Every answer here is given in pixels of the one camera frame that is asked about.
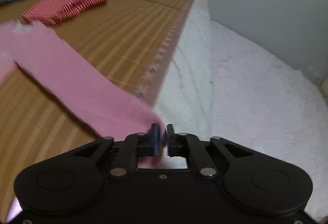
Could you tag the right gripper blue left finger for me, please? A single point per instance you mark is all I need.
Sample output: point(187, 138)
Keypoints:
point(132, 149)

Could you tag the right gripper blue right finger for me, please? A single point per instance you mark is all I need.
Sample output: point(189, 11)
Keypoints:
point(193, 150)

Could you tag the folded red striped garment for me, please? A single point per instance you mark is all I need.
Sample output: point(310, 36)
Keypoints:
point(56, 12)

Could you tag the pink sweatshirt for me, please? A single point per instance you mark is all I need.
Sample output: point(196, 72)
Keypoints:
point(85, 92)

